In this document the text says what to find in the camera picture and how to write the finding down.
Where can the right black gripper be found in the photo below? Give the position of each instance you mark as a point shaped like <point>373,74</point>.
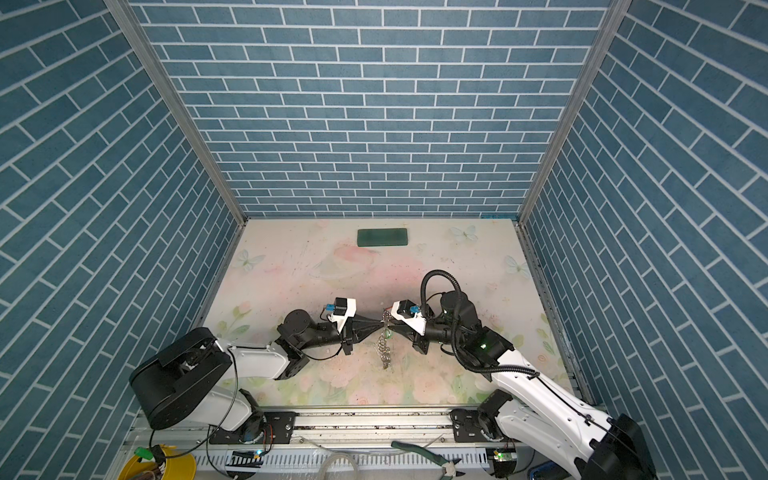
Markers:
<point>412,334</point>

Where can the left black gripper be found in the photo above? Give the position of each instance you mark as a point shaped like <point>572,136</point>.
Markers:
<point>352,331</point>

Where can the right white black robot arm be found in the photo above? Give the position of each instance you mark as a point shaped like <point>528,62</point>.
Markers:
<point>525,404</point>

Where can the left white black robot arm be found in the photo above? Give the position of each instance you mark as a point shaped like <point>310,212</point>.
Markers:
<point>198,377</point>

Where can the dark green sponge block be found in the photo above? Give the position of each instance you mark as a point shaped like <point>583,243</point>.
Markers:
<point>382,237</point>

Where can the yellow tape roll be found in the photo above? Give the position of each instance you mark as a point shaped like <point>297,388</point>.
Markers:
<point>143,465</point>

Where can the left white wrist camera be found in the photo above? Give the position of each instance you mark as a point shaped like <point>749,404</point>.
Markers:
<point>340,311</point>

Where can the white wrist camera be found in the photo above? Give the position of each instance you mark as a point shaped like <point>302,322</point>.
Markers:
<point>408,313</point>
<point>340,311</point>

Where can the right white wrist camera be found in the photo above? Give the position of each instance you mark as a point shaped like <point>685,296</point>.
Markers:
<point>408,313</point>

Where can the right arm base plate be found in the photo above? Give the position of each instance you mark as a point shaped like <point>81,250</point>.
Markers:
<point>478,425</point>

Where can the aluminium rail frame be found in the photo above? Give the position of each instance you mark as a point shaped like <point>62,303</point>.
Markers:
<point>345,443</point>

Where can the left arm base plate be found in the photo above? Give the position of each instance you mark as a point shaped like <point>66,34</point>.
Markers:
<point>266,429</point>

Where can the green handled pliers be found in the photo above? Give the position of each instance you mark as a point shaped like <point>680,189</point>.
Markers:
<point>449,467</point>

